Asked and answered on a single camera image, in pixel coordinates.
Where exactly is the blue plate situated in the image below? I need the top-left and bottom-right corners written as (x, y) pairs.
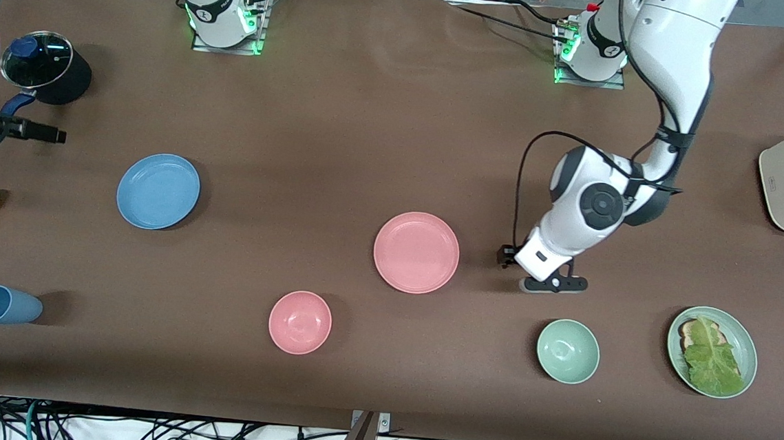
top-left (114, 151), bottom-right (203, 233)

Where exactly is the glass lid with blue knob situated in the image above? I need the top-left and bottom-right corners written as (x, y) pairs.
top-left (0, 28), bottom-right (75, 91)

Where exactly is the teal floor cable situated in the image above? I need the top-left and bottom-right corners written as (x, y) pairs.
top-left (23, 401), bottom-right (41, 440)

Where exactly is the small green bowl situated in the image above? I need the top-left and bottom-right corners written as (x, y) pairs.
top-left (534, 317), bottom-right (603, 386)

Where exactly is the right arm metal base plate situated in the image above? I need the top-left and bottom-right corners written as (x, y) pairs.
top-left (191, 0), bottom-right (270, 56)

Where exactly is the green lettuce leaf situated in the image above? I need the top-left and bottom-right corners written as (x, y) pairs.
top-left (680, 315), bottom-right (750, 399)

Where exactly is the black pot with blue handle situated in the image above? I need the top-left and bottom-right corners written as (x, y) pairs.
top-left (0, 27), bottom-right (96, 155)

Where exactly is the brown table mat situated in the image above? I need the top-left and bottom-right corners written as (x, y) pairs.
top-left (0, 0), bottom-right (784, 440)

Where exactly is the left base black cable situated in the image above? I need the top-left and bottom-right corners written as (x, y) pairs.
top-left (446, 2), bottom-right (573, 45)
top-left (502, 0), bottom-right (568, 27)

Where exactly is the small pink bowl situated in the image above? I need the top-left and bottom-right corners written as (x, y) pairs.
top-left (266, 289), bottom-right (335, 358)

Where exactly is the toasted bread slice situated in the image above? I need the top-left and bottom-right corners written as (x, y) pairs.
top-left (677, 317), bottom-right (723, 354)

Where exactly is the pink plate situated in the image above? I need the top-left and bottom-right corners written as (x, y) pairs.
top-left (370, 209), bottom-right (463, 297)

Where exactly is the metal table bracket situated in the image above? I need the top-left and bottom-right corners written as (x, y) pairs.
top-left (350, 409), bottom-right (392, 436)

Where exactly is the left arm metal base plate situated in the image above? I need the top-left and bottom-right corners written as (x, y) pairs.
top-left (552, 21), bottom-right (631, 91)

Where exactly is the green plate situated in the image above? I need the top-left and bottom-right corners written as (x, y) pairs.
top-left (663, 304), bottom-right (763, 401)

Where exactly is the blue cup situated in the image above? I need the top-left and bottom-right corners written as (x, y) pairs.
top-left (0, 285), bottom-right (45, 328)

